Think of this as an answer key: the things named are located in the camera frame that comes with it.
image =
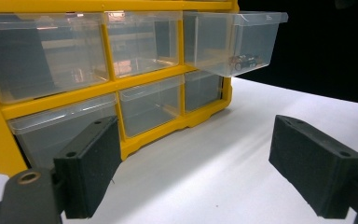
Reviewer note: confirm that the yellow plastic drawer cabinet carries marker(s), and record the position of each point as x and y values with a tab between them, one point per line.
149	82

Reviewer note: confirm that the black battery white print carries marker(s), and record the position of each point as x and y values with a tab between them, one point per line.
245	65

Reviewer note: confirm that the wide clear plastic drawer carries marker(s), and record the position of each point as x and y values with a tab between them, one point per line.
43	59
49	137

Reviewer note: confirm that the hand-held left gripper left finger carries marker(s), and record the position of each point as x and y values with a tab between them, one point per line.
88	168

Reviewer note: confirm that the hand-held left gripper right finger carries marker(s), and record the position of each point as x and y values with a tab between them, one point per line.
313	168

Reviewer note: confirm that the clear plastic drawer pulled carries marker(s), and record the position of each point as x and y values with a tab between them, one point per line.
211	40

